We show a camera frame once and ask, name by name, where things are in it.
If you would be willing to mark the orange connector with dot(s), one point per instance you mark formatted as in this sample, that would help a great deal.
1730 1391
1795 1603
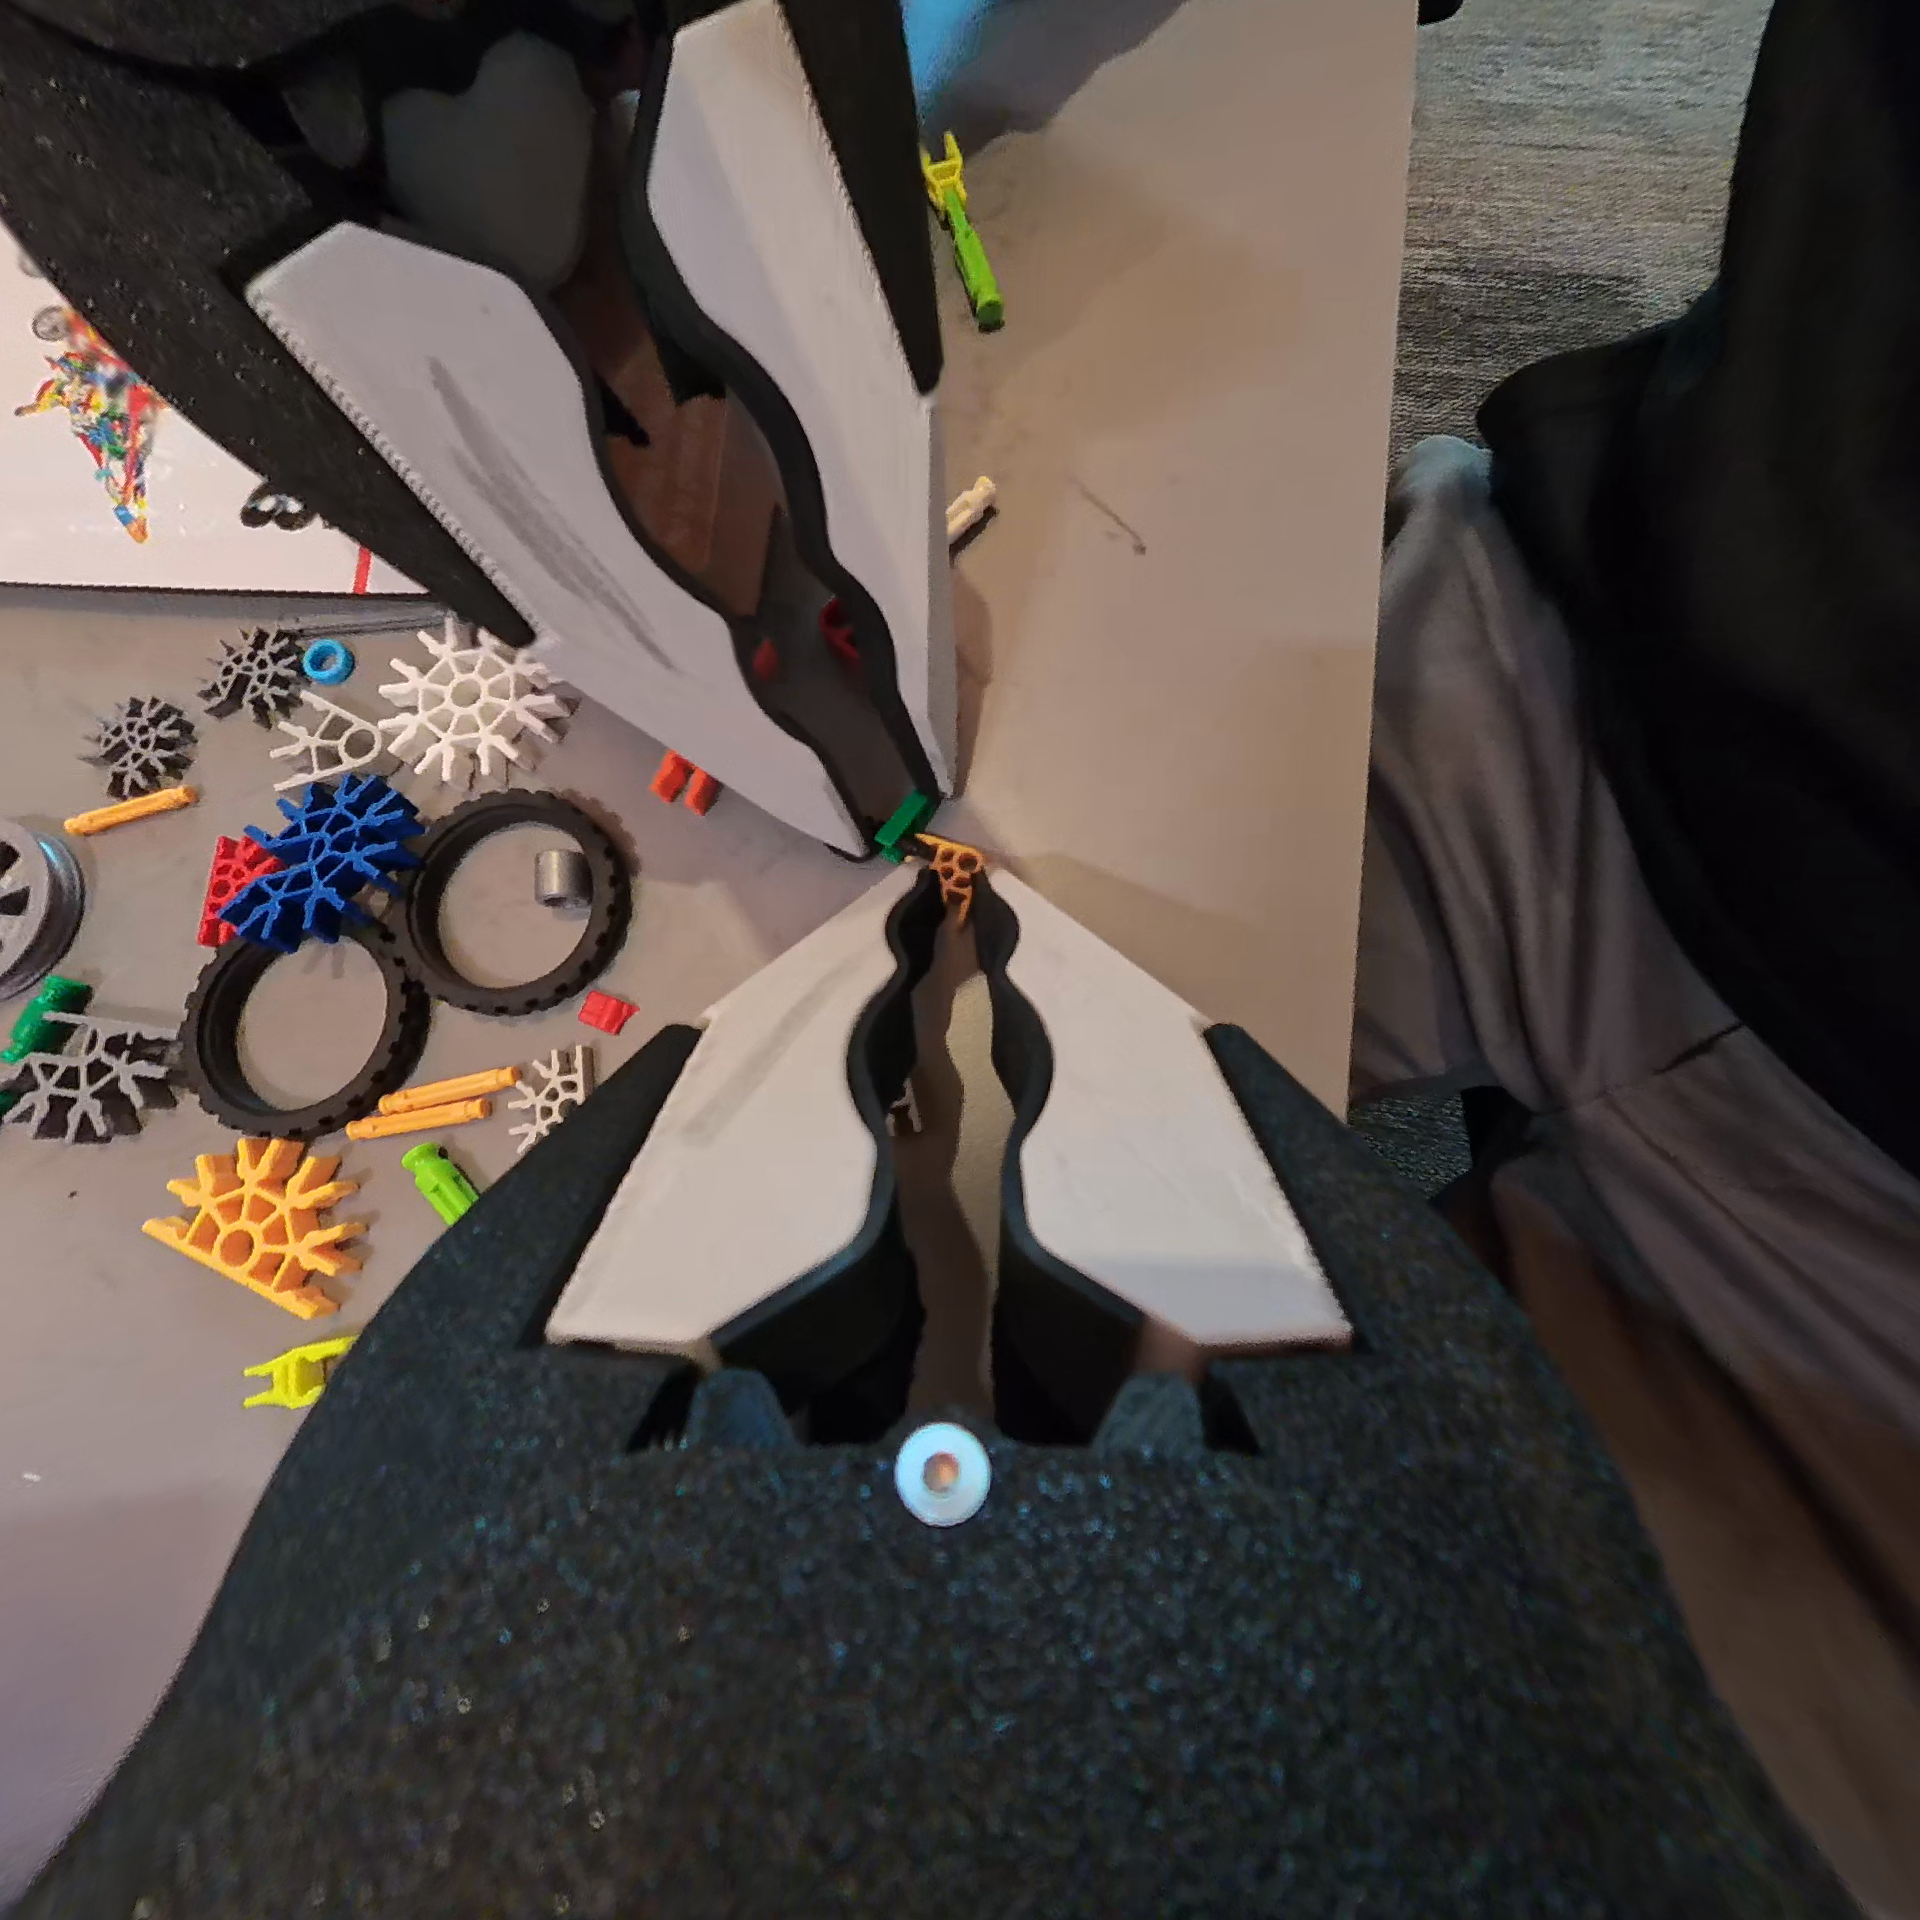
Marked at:
682 780

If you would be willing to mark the yellow fan connector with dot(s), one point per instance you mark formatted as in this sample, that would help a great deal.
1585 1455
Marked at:
255 1231

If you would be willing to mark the short dark green rod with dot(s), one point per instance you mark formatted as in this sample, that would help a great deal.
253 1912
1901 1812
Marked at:
45 1014

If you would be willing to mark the red connector with rod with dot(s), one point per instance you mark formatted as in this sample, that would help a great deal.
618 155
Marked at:
971 510

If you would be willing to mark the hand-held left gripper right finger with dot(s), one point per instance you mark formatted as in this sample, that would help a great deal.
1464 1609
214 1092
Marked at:
1171 1185

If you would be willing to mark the small yellow connector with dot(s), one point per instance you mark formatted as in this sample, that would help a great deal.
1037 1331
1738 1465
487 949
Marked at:
955 870

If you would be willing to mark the lime green rod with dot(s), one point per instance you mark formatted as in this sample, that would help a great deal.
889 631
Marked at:
437 1177

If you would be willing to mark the small red clip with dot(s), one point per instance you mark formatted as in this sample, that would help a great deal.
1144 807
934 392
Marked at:
609 1014

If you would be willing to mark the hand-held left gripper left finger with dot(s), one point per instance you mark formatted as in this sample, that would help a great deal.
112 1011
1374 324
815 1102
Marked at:
721 1185

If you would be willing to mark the thin grey rod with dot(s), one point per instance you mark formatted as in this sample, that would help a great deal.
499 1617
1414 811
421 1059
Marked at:
360 619

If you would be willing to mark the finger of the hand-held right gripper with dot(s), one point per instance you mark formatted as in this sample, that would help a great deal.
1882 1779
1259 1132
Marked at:
481 451
810 270

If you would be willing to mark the silver spacer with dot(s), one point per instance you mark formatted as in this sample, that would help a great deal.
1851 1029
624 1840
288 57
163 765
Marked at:
560 878

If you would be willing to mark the blue snowflake connector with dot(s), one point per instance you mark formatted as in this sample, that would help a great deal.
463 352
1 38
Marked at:
330 863

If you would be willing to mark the red fan connector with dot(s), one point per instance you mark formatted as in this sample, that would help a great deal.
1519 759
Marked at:
225 892

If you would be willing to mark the small light grey connector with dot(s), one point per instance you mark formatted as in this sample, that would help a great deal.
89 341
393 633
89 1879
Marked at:
552 1096

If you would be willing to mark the green clip connector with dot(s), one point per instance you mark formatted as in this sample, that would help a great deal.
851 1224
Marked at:
901 825

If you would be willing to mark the dark grey snowflake connector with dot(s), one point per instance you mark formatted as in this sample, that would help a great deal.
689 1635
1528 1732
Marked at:
255 676
137 748

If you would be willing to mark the light grey fan connector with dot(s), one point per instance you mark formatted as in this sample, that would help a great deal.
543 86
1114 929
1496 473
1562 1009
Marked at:
906 1110

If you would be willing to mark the printed toy packaging bag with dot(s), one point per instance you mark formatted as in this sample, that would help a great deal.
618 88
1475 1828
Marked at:
195 525

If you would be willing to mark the lime clip connector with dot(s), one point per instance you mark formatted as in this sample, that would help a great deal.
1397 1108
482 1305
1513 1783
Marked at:
293 1373

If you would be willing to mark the person's grey trousers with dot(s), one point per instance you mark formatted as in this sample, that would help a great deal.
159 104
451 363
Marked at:
1501 901

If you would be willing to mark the white snowflake connector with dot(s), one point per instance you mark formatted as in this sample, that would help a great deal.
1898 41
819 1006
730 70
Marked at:
473 702

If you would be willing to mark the black rubber tyre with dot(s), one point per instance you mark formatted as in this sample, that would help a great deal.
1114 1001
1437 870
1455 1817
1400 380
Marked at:
207 1044
426 915

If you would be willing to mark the white fan connector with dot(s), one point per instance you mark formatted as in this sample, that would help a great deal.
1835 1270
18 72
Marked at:
330 744

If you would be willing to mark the yellow rod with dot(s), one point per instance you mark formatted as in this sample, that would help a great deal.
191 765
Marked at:
417 1119
128 811
451 1089

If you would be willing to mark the grey wheel hub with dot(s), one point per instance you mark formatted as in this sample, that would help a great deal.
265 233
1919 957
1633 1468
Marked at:
15 901

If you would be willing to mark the dark grey fan connector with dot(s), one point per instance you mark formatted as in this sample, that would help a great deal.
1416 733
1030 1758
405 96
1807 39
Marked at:
82 1080

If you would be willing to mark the person's black top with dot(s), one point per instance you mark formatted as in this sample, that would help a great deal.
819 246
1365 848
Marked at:
1770 599

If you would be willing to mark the lime rod with connector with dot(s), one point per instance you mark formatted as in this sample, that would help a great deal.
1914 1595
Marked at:
967 248

